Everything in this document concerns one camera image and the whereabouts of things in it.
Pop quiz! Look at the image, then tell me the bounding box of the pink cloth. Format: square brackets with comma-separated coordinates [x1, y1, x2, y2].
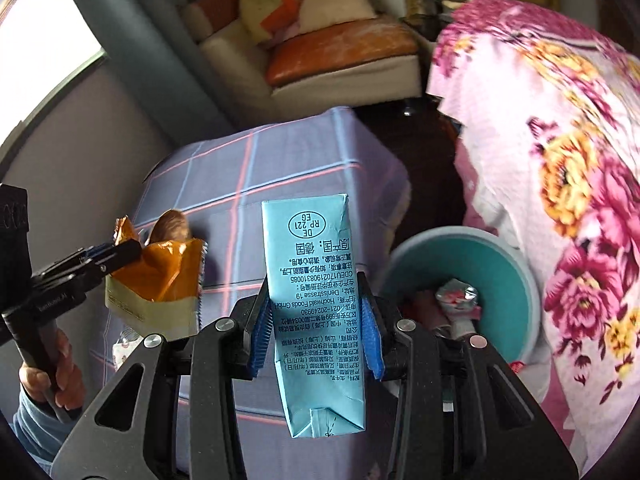
[272, 25, 303, 48]

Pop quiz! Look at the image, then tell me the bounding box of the white printed wrapper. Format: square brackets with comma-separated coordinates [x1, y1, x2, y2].
[112, 329, 147, 383]

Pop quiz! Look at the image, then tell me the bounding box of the pink and white bed sheet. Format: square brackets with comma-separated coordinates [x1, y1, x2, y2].
[452, 135, 568, 431]

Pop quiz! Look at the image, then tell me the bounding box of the orange back cushion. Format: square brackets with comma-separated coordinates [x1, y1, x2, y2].
[196, 0, 244, 24]

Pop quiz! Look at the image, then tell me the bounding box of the cream pillow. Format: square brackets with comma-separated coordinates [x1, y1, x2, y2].
[299, 0, 377, 36]

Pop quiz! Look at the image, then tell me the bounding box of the pink floral blanket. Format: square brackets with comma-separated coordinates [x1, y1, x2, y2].
[427, 0, 640, 471]

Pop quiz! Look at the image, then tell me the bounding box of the light blue milk carton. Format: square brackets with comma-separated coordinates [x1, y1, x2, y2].
[261, 193, 368, 440]

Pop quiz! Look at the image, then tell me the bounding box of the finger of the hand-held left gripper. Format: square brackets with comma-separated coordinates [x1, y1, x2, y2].
[47, 239, 143, 291]
[32, 246, 108, 281]

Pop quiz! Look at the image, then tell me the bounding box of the window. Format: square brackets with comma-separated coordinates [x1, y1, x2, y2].
[0, 0, 107, 133]

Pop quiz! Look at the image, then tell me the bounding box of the grey-blue curtain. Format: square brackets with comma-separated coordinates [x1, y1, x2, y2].
[52, 0, 246, 147]

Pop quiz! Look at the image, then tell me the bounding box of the person's left forearm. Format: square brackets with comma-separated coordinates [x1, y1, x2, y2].
[10, 387, 68, 463]

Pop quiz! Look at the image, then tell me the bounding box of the teal round bin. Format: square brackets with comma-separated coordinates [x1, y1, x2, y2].
[387, 227, 541, 367]

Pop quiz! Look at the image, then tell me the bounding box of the grey plaid tablecloth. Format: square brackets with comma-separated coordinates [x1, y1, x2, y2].
[102, 106, 412, 480]

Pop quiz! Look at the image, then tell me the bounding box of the yellow and orange plush pillow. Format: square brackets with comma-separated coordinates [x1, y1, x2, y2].
[238, 0, 308, 47]

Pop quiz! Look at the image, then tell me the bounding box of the cream sofa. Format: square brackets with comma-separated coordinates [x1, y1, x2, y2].
[180, 0, 423, 113]

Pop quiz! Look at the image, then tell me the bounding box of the person's left hand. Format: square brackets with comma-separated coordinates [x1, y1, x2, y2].
[19, 330, 87, 411]

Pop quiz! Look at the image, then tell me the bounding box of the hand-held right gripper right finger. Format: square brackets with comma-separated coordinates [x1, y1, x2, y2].
[357, 272, 581, 480]

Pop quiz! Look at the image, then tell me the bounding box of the orange seat cushion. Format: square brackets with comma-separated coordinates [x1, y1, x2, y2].
[265, 19, 420, 86]

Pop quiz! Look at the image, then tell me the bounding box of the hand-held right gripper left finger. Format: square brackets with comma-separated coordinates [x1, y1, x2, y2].
[50, 277, 273, 480]

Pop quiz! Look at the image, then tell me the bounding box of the white side table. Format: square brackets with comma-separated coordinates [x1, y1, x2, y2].
[400, 0, 451, 42]

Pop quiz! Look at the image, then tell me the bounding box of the brown bowl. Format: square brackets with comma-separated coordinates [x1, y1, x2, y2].
[150, 210, 192, 244]

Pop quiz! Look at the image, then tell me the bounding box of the cream and orange packet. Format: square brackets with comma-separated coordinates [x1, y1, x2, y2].
[105, 216, 208, 342]

